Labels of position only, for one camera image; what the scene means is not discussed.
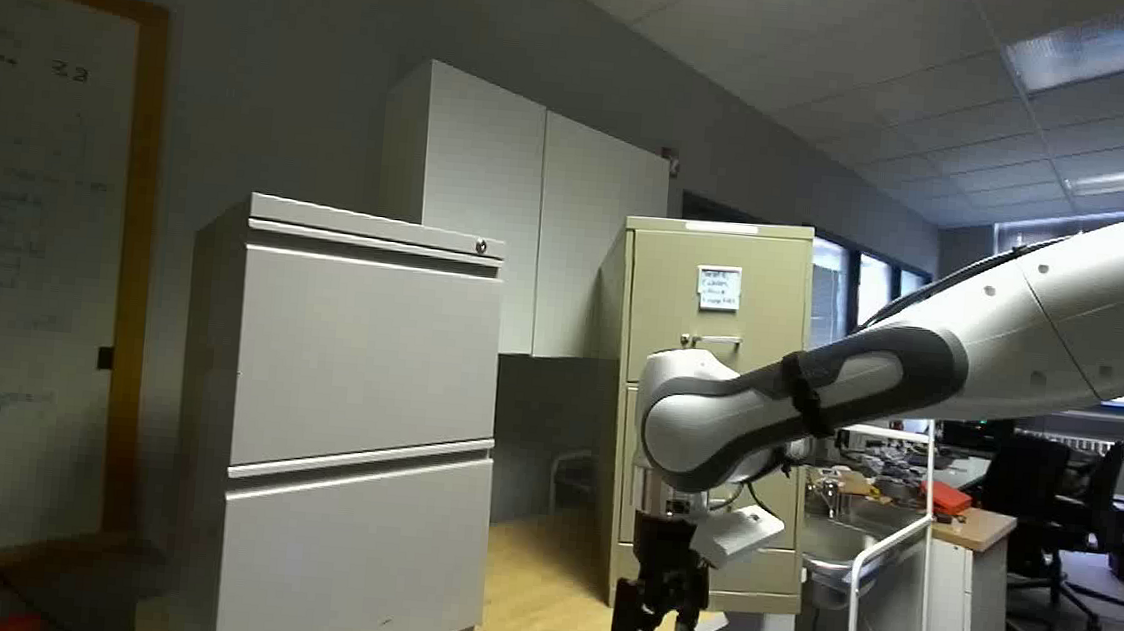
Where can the window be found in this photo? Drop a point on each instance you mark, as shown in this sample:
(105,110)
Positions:
(860,289)

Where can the row of black office chairs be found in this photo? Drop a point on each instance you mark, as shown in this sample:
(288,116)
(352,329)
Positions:
(1049,504)

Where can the grey drawer cabinet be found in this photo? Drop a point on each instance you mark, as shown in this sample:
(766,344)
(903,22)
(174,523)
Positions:
(343,419)

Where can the white toy kitchen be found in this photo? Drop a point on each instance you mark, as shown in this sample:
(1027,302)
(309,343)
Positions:
(942,586)

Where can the white paper label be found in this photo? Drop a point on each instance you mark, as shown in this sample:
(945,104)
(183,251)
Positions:
(719,288)

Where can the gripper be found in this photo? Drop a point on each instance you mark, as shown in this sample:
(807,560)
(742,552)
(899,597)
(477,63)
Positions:
(666,542)

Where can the white wall cabinet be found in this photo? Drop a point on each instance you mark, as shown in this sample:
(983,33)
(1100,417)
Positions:
(529,223)

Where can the beige filing cabinet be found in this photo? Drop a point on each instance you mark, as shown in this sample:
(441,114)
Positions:
(748,370)

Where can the large grey drawer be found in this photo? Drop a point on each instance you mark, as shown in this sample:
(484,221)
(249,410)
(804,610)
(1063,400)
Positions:
(352,560)
(368,360)

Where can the whiteboard with wooden frame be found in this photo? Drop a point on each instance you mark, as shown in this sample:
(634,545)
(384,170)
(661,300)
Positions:
(16,242)

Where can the red box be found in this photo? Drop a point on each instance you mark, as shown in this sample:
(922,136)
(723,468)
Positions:
(949,498)

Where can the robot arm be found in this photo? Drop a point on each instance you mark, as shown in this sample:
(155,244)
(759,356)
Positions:
(919,369)

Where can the metal sink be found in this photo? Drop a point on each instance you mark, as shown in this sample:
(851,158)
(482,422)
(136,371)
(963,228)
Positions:
(834,550)

